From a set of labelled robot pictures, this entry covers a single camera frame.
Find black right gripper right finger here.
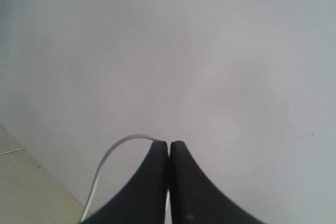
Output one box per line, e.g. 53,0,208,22
170,141,262,224

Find white wired earphones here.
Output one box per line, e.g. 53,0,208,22
79,133,171,224

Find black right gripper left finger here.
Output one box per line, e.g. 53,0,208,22
83,140,169,224

